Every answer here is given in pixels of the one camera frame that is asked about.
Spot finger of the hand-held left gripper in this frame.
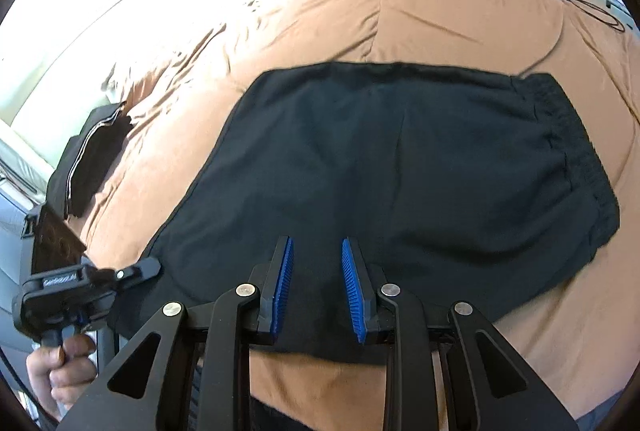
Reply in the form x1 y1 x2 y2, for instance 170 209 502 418
113 257 162 296

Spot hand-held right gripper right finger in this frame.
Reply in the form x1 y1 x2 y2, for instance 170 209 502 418
341 236 581 431

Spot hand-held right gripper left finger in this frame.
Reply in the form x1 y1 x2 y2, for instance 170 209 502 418
57 235 296 431

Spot black pants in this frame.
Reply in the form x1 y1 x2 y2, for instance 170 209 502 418
107 61 621 364

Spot person's left hand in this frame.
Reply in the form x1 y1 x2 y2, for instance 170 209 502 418
26 333 99 422

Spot stack of dark clothes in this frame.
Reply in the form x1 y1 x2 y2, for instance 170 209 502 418
47 101 133 219

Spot brown blanket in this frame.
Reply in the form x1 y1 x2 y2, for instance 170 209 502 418
65 0 640 417

